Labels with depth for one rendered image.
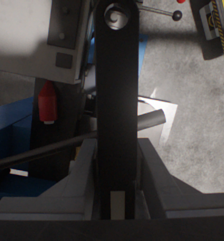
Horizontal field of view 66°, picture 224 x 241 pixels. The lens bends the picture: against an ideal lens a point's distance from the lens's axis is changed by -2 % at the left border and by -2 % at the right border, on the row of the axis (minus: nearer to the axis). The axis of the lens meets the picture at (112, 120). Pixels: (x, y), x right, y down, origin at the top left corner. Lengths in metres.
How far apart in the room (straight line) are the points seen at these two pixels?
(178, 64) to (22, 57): 1.46
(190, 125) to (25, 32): 1.66
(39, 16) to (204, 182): 2.11
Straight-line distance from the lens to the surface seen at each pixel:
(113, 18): 0.63
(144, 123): 0.30
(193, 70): 1.81
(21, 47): 0.51
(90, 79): 0.62
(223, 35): 1.58
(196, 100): 1.85
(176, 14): 0.72
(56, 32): 0.47
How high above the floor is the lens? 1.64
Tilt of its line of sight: 75 degrees down
